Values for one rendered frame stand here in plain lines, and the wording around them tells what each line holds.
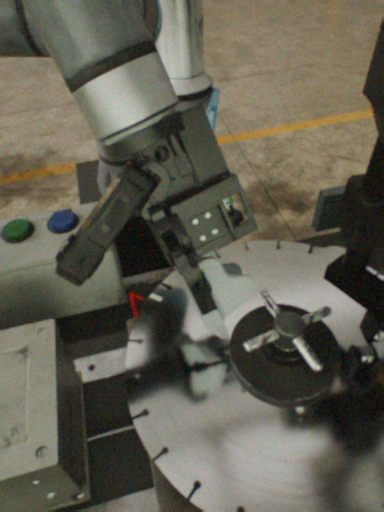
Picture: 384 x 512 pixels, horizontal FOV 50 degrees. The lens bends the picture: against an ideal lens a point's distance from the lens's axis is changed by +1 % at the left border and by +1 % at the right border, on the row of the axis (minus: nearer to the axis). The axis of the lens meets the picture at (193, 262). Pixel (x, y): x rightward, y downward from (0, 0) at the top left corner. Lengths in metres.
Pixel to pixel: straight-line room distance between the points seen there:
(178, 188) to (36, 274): 0.37
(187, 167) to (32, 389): 0.31
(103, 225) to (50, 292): 0.38
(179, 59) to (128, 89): 0.49
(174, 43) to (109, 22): 0.47
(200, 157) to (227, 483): 0.27
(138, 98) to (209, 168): 0.08
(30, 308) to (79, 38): 0.50
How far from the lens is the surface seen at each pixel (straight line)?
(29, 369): 0.53
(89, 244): 0.34
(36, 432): 0.49
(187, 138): 0.34
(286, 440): 0.41
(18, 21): 0.45
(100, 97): 0.32
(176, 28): 0.79
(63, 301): 0.72
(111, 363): 0.67
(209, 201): 0.33
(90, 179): 1.03
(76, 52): 0.33
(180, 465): 0.40
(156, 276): 0.77
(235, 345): 0.43
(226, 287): 0.37
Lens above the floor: 1.33
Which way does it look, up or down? 48 degrees down
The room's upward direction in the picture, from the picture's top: 4 degrees counter-clockwise
